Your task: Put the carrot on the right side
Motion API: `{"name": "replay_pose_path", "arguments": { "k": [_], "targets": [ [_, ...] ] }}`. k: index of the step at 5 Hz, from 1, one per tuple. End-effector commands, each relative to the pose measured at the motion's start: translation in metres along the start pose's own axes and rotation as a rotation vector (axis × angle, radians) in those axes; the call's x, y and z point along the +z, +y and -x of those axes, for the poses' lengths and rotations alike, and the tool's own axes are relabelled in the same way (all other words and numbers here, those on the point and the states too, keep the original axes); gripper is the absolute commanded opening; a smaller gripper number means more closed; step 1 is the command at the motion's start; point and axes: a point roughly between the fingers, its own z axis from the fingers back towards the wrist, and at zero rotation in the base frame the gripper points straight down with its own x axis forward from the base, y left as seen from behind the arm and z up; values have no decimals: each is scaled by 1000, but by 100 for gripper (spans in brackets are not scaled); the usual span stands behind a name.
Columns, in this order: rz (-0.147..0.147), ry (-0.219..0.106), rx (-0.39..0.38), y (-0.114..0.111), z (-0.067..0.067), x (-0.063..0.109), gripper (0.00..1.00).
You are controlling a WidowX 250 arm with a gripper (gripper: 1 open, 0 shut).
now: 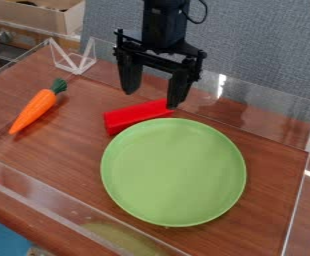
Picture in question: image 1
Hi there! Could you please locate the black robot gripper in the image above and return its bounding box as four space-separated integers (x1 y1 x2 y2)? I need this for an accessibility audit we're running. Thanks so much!
114 29 207 109

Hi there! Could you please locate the wooden shelf with knob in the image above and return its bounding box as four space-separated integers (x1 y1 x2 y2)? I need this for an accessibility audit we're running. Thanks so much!
0 20 82 66

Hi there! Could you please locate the red wedge block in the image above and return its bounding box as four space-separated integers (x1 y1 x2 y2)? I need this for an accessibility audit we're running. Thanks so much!
103 99 174 135

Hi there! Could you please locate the black cable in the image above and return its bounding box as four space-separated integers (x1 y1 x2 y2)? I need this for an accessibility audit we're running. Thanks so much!
180 0 208 25

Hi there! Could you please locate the cardboard box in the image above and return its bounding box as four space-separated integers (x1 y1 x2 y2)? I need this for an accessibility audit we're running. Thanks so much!
0 0 86 34

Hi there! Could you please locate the orange toy carrot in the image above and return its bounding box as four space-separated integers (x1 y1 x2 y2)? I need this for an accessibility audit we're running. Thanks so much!
8 78 67 134

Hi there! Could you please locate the green round plate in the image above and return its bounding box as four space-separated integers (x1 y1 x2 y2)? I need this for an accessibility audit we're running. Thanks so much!
100 118 247 227

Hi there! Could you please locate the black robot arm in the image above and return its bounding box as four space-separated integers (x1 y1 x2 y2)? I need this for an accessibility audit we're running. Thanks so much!
114 0 207 109

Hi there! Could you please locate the clear acrylic enclosure wall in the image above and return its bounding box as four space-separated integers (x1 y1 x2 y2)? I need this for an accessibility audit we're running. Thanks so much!
0 43 310 256

